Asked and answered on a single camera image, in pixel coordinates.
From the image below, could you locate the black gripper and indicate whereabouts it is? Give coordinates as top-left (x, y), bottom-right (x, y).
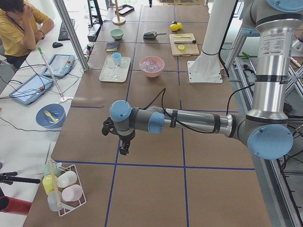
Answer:
top-left (101, 117), bottom-right (135, 155)

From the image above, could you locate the metal ice scoop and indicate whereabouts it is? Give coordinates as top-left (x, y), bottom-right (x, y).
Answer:
top-left (143, 31), bottom-right (167, 39)

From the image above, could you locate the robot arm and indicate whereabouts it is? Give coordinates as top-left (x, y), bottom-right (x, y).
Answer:
top-left (101, 0), bottom-right (303, 160)

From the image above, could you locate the white plastic cup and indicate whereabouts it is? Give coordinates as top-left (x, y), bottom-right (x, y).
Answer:
top-left (57, 171), bottom-right (77, 188)

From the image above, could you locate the pink plastic cup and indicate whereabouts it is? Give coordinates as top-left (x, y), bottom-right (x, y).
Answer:
top-left (62, 184), bottom-right (83, 202)

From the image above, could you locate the yellow plastic cup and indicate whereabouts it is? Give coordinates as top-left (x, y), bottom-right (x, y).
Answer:
top-left (42, 174), bottom-right (54, 195)

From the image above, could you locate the clear ice cubes pile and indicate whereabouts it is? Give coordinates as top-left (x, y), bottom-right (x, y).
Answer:
top-left (140, 60), bottom-right (164, 73)

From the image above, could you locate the blue plastic cup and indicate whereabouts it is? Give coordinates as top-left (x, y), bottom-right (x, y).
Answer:
top-left (111, 52), bottom-right (121, 66)

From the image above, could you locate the cream bear tray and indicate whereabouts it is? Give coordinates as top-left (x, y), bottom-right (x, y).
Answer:
top-left (99, 55), bottom-right (131, 83)

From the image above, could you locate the blue bowl on desk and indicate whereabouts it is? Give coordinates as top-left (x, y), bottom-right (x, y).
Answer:
top-left (36, 104), bottom-right (66, 129)

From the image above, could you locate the yellow plastic fork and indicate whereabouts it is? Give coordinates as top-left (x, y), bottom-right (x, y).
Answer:
top-left (44, 110), bottom-right (58, 123)

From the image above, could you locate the clear wine glass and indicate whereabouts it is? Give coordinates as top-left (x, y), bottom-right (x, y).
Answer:
top-left (106, 55), bottom-right (118, 81)

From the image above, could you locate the pink bowl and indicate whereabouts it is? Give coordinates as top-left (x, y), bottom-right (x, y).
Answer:
top-left (139, 56), bottom-right (165, 78)

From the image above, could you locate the grey folded cloth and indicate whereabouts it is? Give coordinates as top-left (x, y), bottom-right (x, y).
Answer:
top-left (106, 42), bottom-right (120, 52)

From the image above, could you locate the far blue teach pendant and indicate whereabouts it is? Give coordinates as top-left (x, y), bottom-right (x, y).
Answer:
top-left (48, 54), bottom-right (75, 78)

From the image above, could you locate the blue teach pendant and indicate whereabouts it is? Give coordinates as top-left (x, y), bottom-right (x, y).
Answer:
top-left (48, 54), bottom-right (75, 78)
top-left (9, 74), bottom-right (53, 105)

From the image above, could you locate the near blue teach pendant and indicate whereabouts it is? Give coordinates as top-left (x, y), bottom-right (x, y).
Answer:
top-left (9, 74), bottom-right (53, 105)

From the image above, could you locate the wooden cutting board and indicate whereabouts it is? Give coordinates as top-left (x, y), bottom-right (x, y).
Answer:
top-left (169, 33), bottom-right (200, 56)

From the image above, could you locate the mint green bowl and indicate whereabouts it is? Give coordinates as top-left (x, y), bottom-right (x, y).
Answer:
top-left (110, 28), bottom-right (124, 40)

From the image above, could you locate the half lemon slice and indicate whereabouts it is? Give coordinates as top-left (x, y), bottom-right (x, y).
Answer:
top-left (178, 45), bottom-right (185, 51)

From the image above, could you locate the black tripod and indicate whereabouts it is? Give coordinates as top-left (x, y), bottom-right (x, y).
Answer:
top-left (0, 172), bottom-right (41, 185)

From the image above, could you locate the yellow plastic knife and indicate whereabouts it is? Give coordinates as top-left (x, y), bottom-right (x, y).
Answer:
top-left (173, 35), bottom-right (191, 38)

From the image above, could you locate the black computer mouse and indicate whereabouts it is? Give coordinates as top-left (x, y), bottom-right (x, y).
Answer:
top-left (52, 42), bottom-right (63, 49)

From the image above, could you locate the steel muddler black tip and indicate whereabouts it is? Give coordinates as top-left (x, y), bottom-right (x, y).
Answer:
top-left (174, 40), bottom-right (196, 44)

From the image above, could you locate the black keyboard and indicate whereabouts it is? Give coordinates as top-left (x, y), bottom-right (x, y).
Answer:
top-left (58, 22), bottom-right (70, 41)

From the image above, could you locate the round wooden stand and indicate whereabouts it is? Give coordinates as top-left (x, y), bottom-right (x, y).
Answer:
top-left (112, 0), bottom-right (126, 25)

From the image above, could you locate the red cylinder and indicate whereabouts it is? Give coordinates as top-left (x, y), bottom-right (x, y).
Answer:
top-left (0, 196), bottom-right (32, 215)

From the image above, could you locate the front yellow lemon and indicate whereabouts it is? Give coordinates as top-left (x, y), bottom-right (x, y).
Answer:
top-left (169, 24), bottom-right (179, 32)

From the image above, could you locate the yellow lemon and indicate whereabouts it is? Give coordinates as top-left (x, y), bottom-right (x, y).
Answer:
top-left (169, 24), bottom-right (179, 32)
top-left (177, 22), bottom-right (183, 30)

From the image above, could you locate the upper yellow lemon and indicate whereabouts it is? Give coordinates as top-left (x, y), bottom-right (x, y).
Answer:
top-left (177, 22), bottom-right (183, 30)

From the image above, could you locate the person in yellow shirt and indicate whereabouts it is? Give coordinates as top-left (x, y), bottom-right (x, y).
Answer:
top-left (0, 0), bottom-right (54, 69)

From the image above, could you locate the white wire cup rack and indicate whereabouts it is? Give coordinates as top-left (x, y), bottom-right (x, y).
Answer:
top-left (47, 159), bottom-right (87, 217)

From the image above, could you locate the aluminium frame post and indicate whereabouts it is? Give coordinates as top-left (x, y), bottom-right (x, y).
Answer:
top-left (54, 0), bottom-right (89, 72)

